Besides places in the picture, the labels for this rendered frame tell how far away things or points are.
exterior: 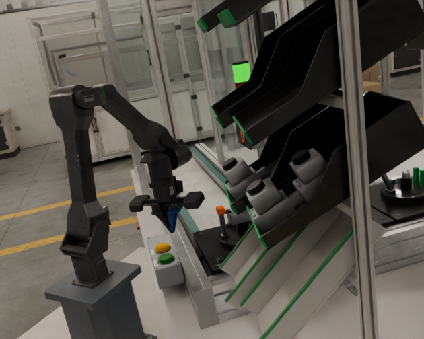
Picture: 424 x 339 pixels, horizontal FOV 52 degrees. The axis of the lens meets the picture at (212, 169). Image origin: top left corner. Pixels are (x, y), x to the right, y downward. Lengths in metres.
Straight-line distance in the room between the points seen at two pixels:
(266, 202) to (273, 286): 0.21
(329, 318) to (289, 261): 0.28
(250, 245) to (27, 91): 8.33
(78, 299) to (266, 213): 0.42
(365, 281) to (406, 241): 0.54
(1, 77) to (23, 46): 0.71
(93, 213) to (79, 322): 0.22
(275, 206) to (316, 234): 0.15
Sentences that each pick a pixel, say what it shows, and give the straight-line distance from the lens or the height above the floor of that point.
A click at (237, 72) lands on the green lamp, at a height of 1.39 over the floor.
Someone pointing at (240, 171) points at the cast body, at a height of 1.25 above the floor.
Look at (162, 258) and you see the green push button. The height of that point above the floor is 0.97.
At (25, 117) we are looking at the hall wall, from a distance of 9.18.
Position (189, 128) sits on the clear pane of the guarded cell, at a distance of 2.45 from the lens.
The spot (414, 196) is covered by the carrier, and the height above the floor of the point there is 0.99.
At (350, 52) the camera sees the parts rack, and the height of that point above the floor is 1.45.
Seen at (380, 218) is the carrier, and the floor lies 0.97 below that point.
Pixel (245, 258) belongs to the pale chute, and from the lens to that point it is 0.98.
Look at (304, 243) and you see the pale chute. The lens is 0.82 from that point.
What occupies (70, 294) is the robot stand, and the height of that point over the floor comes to 1.06.
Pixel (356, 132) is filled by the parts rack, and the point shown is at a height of 1.35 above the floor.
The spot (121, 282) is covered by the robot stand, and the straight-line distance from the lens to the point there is 0.94.
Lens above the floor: 1.50
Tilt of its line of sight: 17 degrees down
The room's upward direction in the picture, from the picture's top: 10 degrees counter-clockwise
